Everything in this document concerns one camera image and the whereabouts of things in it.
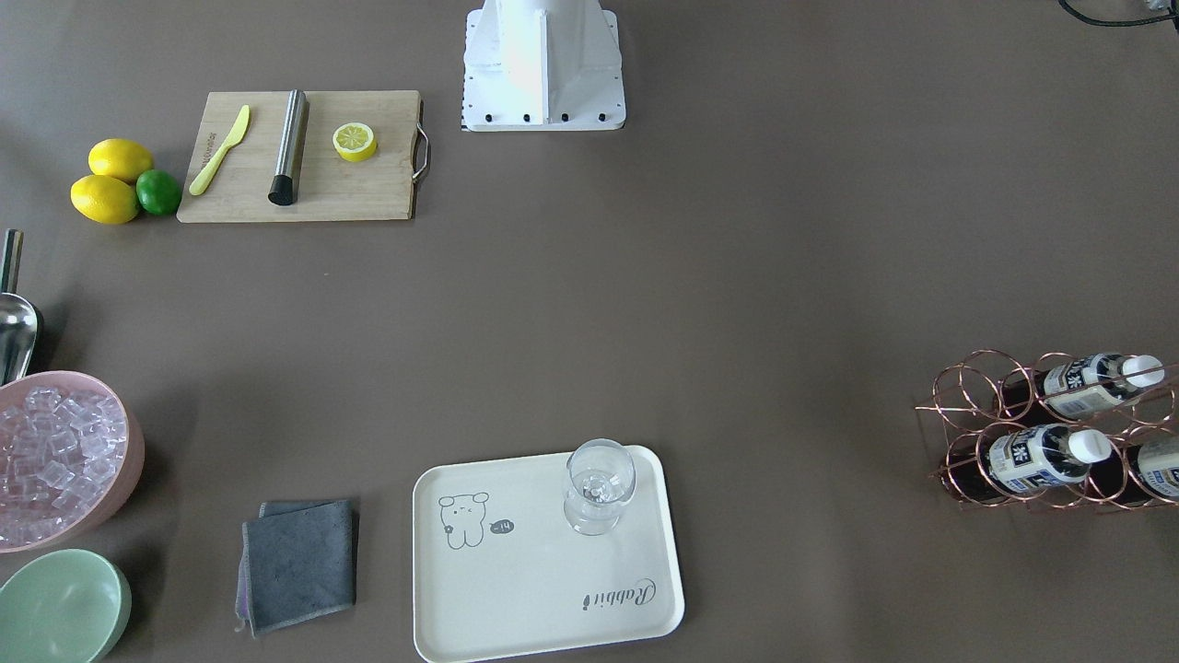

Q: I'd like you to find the tea bottle white cap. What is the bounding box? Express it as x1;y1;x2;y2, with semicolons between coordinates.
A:
1091;436;1178;506
942;424;1113;504
993;353;1166;425

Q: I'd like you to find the copper wire bottle basket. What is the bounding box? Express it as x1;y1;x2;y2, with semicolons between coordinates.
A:
914;349;1175;516

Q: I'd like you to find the clear wine glass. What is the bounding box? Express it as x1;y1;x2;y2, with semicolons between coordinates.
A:
564;439;635;536

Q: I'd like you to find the cream rabbit tray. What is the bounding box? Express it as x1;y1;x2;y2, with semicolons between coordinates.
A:
413;445;685;662

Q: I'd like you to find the bamboo cutting board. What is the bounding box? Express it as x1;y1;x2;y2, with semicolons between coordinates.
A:
177;88;429;224

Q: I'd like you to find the half lemon slice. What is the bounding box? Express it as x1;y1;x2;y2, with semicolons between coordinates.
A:
332;122;378;163

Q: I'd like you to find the steel muddler black tip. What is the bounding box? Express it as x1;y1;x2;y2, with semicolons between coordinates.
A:
268;88;310;206

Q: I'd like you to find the grey folded cloth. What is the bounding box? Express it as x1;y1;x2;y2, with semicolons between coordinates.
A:
235;499;357;638

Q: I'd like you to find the yellow plastic knife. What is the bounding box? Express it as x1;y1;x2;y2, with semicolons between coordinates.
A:
189;105;251;196

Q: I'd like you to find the green lime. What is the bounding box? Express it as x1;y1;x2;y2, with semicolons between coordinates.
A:
134;169;182;215

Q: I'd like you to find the yellow lemon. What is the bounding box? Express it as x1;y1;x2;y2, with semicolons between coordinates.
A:
70;175;140;224
88;137;154;185

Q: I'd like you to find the pink bowl of ice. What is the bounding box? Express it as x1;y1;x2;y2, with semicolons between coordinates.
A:
1;372;145;554

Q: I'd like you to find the steel ice scoop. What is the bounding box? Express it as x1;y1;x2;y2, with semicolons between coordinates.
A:
1;229;41;385

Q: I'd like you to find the green bowl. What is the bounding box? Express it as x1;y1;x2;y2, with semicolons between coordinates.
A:
1;549;132;662

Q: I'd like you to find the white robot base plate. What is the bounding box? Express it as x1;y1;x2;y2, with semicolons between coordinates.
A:
461;1;627;132

